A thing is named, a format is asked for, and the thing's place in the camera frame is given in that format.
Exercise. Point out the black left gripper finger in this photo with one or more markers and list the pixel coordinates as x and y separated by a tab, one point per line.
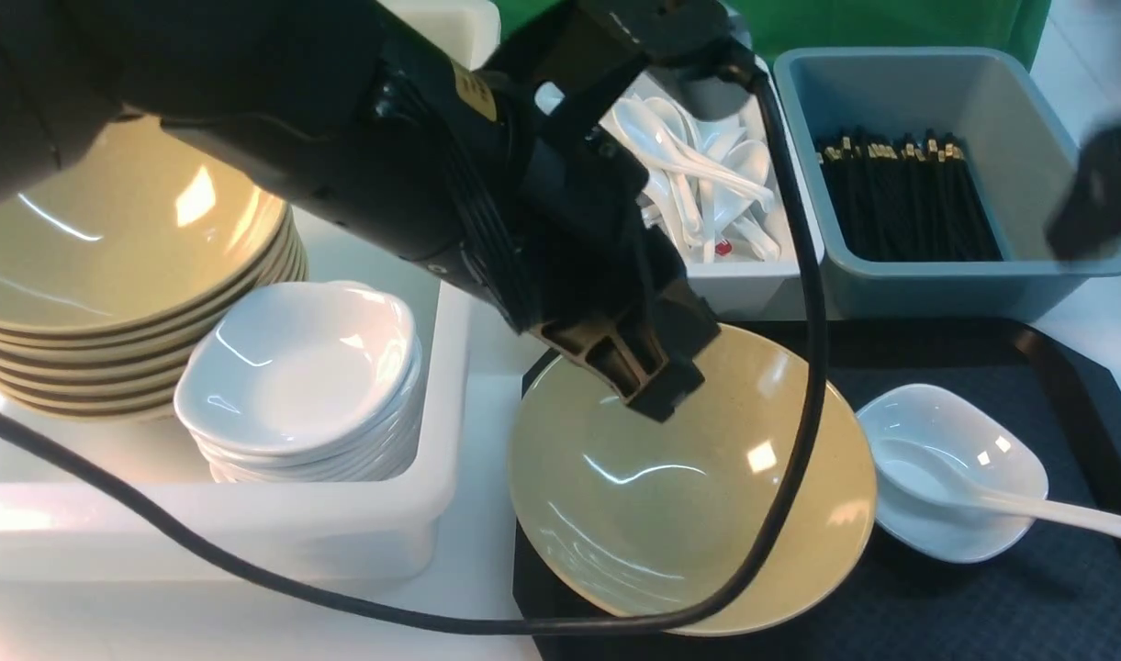
649	362

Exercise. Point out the small white sauce dish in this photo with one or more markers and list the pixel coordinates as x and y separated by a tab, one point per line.
969	440

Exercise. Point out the bundle of black chopsticks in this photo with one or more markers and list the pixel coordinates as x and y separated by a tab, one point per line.
910	200

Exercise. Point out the black serving tray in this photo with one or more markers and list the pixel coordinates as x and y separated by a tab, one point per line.
1056	595

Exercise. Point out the white spoon bin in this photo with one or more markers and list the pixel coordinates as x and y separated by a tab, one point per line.
738	287

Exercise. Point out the green backdrop cloth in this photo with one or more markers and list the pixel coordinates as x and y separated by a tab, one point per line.
1015	27

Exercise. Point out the white ceramic soup spoon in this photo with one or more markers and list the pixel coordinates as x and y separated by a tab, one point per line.
922	474

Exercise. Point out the tan noodle bowl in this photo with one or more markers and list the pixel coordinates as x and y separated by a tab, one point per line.
640	517

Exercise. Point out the grey-blue chopstick bin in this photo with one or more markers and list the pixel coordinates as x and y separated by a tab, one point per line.
1020	156

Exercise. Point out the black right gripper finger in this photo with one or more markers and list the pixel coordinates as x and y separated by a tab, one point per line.
1089	216

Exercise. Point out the pile of white spoons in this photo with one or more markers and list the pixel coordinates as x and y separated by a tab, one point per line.
708	180

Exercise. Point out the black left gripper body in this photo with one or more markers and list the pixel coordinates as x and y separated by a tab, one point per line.
571	243

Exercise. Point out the stack of tan bowls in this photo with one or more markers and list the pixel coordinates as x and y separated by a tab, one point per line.
111	273

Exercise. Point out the large white plastic tub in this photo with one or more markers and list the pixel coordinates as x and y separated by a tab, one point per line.
378	530

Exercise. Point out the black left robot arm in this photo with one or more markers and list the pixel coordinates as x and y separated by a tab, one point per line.
339	107

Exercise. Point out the stack of white dishes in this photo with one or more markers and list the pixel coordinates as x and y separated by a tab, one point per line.
307	382

